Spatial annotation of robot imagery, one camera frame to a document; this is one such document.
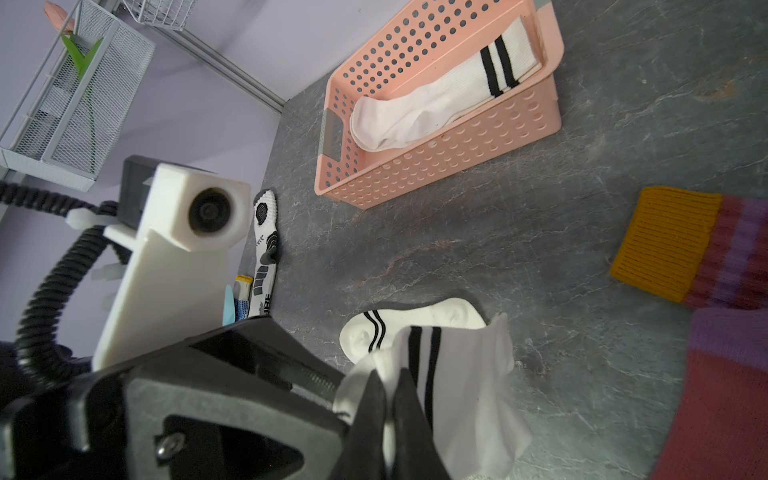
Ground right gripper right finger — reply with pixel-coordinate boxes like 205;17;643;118
392;369;450;480

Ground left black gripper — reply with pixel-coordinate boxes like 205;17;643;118
1;317;347;479

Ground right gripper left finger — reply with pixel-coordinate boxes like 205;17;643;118
329;372;387;480

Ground white striped sock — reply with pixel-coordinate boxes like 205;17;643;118
339;298;486;364
333;313;532;479

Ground white sock two black stripes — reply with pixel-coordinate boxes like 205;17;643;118
349;17;541;152

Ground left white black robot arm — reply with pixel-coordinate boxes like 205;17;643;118
1;171;347;479

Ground blue yellow sock left edge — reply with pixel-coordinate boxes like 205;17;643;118
232;275;253;321

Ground white sport sock left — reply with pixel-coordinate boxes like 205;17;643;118
249;189;279;317

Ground magenta purple yellow-cuff sock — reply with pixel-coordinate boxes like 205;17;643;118
611;186;767;479

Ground pink perforated plastic basket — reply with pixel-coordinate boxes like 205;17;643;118
314;1;564;209

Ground artificial pink tulip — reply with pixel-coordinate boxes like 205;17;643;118
43;1;101;174

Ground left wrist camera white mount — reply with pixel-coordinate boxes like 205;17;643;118
91;155;252;371

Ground white mesh wall basket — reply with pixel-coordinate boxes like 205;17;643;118
1;1;155;191

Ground white wire wall shelf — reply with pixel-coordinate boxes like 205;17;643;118
121;0;196;31

